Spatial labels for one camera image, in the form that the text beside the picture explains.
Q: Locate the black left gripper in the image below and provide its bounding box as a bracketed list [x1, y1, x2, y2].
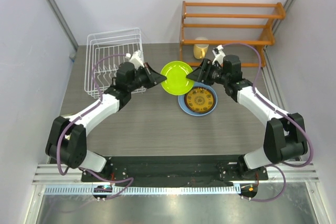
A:
[128, 63, 166, 92]

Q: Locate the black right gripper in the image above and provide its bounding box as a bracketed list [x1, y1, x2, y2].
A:
[186, 59, 229, 87]

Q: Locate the lime green plate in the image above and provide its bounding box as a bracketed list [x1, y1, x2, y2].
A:
[161, 61, 194, 96]

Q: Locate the brown patterned plate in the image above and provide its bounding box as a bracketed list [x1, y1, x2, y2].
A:
[186, 87, 216, 114]

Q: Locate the red floral plate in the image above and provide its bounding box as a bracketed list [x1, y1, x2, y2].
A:
[183, 95, 189, 110]

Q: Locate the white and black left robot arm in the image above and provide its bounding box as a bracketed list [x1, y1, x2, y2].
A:
[45, 62, 166, 182]

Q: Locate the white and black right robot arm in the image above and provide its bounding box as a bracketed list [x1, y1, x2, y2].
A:
[186, 55, 308, 179]

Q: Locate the yellow mug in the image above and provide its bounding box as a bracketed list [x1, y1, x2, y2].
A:
[193, 43, 209, 60]

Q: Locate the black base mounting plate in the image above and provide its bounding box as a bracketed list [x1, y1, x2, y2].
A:
[81, 155, 268, 188]

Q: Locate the orange wooden shelf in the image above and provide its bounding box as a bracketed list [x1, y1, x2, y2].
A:
[179, 1, 286, 67]

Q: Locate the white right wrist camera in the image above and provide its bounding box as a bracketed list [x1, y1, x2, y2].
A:
[212, 45, 226, 65]

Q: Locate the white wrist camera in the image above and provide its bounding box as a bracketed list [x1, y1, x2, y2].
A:
[212, 45, 226, 65]
[125, 50, 144, 70]

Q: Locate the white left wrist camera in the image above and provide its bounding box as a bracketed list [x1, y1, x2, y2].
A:
[125, 50, 144, 70]

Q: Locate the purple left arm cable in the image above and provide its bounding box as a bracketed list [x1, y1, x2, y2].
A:
[57, 52, 134, 201]

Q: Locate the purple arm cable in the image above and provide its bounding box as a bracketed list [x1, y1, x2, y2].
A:
[219, 42, 314, 203]
[57, 52, 134, 201]

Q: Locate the white wire dish rack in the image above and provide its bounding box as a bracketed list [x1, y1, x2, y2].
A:
[84, 28, 143, 99]

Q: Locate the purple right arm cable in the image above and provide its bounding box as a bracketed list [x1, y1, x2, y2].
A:
[219, 42, 314, 203]

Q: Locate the white slotted cable duct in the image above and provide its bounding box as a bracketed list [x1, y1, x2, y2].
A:
[44, 184, 241, 196]

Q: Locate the aluminium frame rail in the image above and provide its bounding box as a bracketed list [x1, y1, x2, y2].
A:
[32, 164, 319, 185]

